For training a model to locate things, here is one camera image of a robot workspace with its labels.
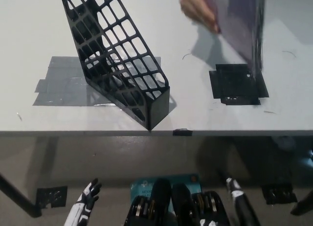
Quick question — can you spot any black square tape patch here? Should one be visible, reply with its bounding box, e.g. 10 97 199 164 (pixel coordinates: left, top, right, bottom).
208 63 270 106

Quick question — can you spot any teal router box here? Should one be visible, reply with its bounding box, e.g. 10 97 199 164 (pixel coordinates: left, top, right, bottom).
129 173 202 207

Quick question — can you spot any black table leg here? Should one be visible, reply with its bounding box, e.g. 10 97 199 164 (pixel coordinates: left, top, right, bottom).
290 193 313 216
0 172 43 217

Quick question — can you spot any person's bare hand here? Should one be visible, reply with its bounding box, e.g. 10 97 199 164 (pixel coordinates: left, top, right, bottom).
179 0 222 35

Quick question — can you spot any purple spiral notebook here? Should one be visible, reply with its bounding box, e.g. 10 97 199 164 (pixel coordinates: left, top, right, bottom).
212 0 267 78

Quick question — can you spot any robot right hand white black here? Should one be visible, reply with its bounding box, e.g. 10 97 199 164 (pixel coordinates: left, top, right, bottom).
224 177 246 205

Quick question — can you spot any black lattice magazine stand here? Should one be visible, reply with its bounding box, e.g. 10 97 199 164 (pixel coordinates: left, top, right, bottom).
59 0 171 132

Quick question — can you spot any large grey tape patch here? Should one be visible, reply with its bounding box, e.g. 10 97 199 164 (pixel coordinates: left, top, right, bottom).
32 56 162 107

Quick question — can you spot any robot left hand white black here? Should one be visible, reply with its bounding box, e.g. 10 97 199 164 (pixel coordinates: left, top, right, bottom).
65 178 102 226

